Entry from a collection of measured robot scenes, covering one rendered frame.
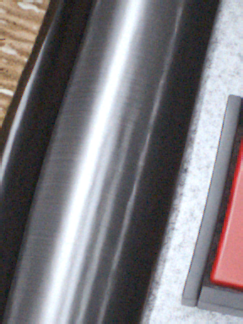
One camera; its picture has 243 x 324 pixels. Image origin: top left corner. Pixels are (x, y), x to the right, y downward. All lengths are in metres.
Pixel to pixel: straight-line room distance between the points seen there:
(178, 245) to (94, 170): 0.04
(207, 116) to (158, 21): 0.04
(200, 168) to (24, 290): 0.08
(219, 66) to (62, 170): 0.07
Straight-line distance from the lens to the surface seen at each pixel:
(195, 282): 0.37
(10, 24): 0.40
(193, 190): 0.39
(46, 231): 0.39
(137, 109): 0.40
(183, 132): 0.44
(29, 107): 0.41
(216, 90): 0.41
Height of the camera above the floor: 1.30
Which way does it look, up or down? 75 degrees down
